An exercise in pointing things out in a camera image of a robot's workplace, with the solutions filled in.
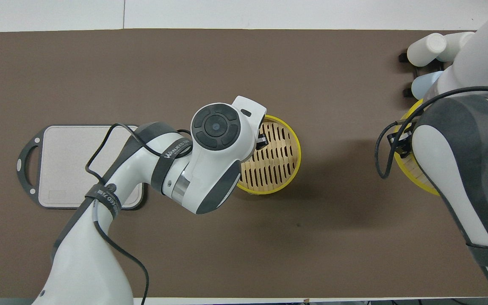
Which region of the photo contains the yellow bamboo steamer basket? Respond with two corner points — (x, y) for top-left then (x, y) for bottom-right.
(236, 114), (302, 195)

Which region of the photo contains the black cup rack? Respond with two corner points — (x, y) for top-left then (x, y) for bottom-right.
(399, 51), (423, 99)

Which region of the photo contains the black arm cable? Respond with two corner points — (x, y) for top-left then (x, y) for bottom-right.
(85, 123), (194, 305)
(374, 86), (488, 179)

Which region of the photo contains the grey cutting board dark rim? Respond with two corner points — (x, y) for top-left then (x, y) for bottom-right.
(17, 124), (145, 211)

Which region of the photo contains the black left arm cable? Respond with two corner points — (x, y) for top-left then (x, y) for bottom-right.
(85, 123), (194, 305)

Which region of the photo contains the light blue cup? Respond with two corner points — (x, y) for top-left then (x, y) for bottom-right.
(411, 70), (446, 100)

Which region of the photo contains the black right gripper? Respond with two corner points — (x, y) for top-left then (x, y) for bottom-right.
(387, 123), (416, 159)

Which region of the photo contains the plain white cup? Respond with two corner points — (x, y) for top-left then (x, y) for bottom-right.
(407, 33), (448, 67)

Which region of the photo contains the brown table mat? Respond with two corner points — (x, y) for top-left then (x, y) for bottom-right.
(0, 29), (488, 299)

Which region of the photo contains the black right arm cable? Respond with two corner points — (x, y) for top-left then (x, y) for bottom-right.
(374, 86), (488, 179)

